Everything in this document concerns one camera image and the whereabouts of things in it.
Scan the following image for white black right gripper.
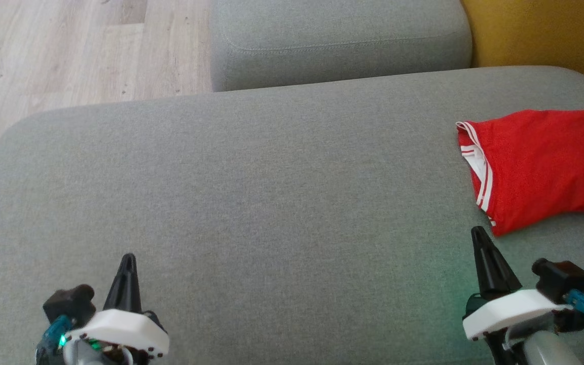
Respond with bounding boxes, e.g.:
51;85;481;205
461;226;584;365

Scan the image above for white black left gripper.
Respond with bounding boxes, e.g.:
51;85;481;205
63;253;171;365

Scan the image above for red jersey with white stripes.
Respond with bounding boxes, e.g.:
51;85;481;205
455;107;584;238

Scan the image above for grey sofa seat cushion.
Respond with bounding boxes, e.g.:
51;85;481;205
0;65;584;365

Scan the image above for yellow cushion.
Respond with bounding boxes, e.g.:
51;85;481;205
460;0;584;90

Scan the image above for grey sofa ottoman cushion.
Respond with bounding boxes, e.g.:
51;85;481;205
209;0;473;92

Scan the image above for left black cable blue plug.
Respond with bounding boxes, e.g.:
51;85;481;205
35;314;73;365

